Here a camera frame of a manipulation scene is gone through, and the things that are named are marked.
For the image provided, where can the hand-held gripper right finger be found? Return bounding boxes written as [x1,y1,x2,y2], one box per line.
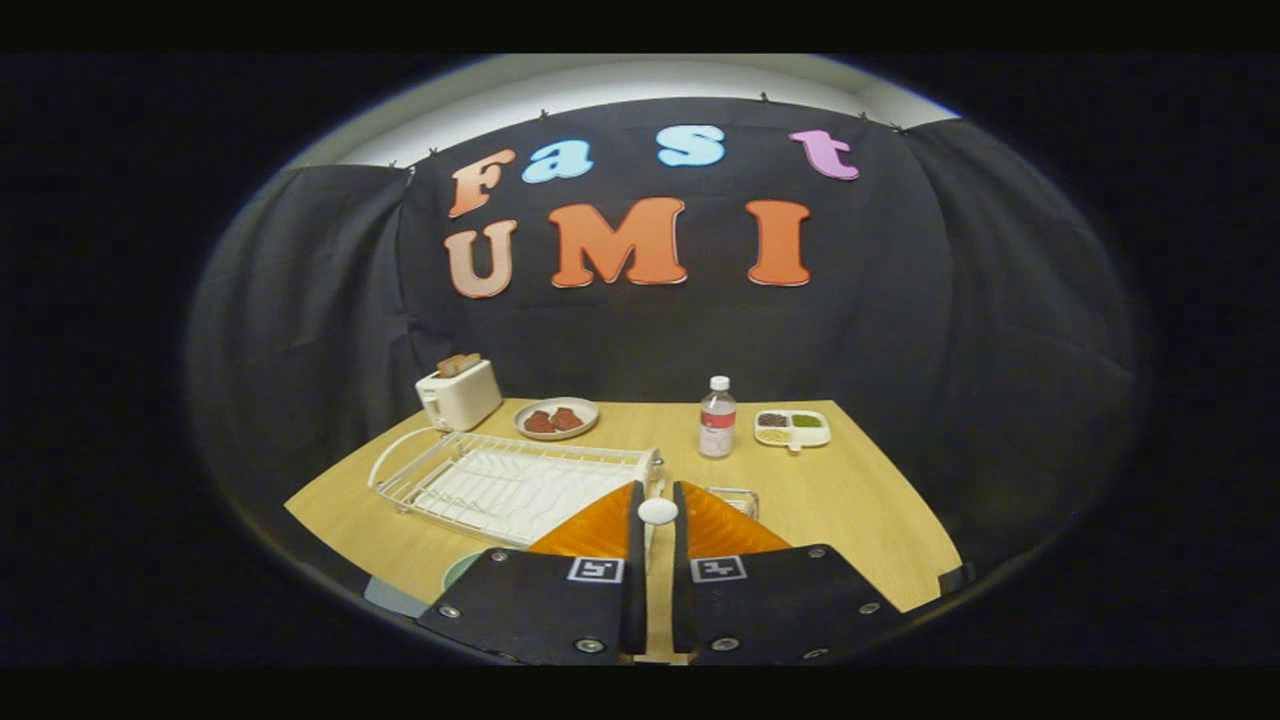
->
[672,480,906,666]

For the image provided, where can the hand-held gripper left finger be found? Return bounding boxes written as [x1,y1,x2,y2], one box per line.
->
[415,480,649,666]

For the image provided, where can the pink handled spoon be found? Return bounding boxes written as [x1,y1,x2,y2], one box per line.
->
[637,497,680,576]

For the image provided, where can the metal wire basket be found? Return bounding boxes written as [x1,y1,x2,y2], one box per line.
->
[705,486,761,523]

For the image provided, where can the white wire dish rack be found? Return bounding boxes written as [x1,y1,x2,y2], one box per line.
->
[367,427,666,548]

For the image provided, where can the pale green plate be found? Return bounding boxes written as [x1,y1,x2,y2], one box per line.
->
[442,549,484,593]

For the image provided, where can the beige plate with patties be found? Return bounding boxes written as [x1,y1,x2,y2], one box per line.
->
[513,397,601,442]

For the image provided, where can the clear bottle with red label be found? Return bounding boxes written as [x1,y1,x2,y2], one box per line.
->
[698,375,738,460]

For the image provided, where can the white divided bean tray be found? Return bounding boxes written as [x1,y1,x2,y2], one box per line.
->
[753,408,832,453]

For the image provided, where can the white toaster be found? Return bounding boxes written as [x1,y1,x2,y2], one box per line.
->
[415,358,504,433]

